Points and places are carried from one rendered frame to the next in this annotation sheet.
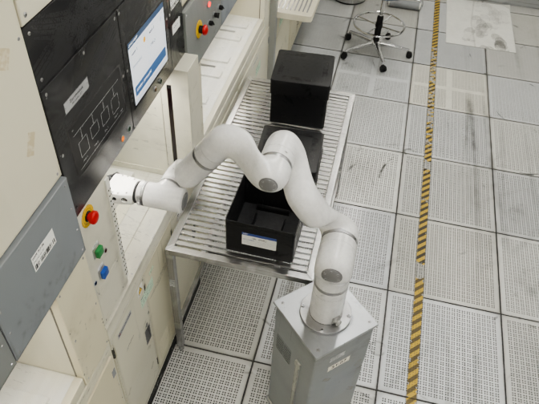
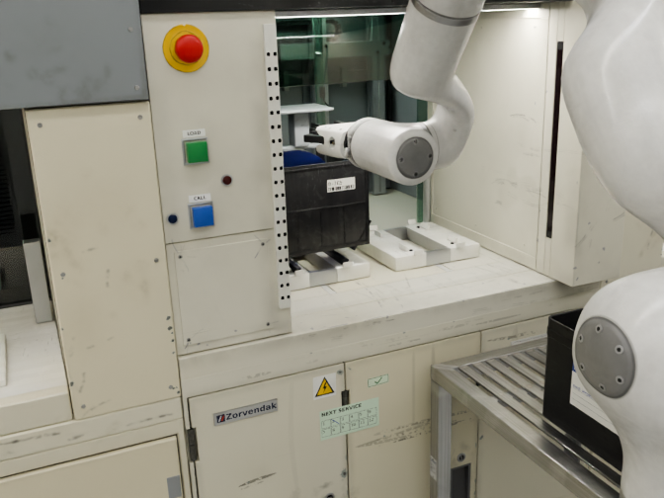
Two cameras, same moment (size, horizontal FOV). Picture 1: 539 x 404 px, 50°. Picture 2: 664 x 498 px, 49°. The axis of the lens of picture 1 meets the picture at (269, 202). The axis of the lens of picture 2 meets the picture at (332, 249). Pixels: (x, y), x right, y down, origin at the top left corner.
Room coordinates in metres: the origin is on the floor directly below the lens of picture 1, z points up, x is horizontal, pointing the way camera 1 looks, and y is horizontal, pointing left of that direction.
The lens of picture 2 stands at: (0.66, -0.52, 1.38)
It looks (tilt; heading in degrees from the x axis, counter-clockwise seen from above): 18 degrees down; 56
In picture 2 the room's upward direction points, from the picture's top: 2 degrees counter-clockwise
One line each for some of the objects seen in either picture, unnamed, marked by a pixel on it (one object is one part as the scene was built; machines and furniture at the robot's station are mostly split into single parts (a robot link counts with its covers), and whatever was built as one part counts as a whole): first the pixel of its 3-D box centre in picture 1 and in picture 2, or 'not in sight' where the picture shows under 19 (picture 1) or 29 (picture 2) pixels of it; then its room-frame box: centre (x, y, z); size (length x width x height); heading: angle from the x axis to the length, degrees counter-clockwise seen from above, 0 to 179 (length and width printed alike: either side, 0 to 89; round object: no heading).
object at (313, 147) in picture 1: (289, 153); not in sight; (2.05, -0.08, 0.83); 0.29 x 0.29 x 0.13; 82
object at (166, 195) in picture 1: (166, 196); (396, 150); (1.36, 0.34, 1.19); 0.13 x 0.09 x 0.08; 80
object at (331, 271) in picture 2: not in sight; (304, 261); (1.43, 0.74, 0.89); 0.22 x 0.21 x 0.04; 79
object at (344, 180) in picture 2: not in sight; (301, 184); (1.43, 0.74, 1.06); 0.24 x 0.20 x 0.32; 169
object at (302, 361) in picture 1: (314, 365); not in sight; (1.24, -0.23, 0.38); 0.28 x 0.28 x 0.76; 34
